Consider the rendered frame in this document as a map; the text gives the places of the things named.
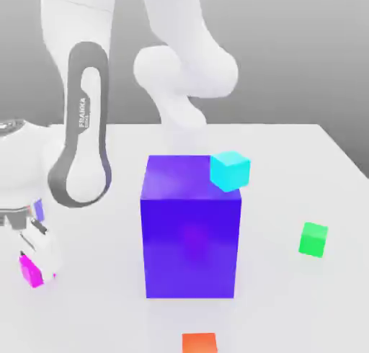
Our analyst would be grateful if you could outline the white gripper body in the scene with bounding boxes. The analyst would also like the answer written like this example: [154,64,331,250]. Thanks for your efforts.
[19,220,63,280]

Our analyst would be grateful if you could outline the small magenta cube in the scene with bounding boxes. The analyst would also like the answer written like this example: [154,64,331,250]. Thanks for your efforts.
[18,251,58,290]

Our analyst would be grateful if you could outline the small orange cube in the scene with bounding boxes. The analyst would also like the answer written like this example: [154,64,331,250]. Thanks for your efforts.
[181,331,219,353]

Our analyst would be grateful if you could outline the small cyan cube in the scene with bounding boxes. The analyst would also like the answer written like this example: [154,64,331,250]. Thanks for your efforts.
[209,150,252,193]

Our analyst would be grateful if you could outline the small green cube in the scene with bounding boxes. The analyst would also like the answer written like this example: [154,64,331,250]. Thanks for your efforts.
[298,221,329,259]

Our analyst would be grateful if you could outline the large blue box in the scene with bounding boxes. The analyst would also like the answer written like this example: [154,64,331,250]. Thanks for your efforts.
[140,154,242,300]

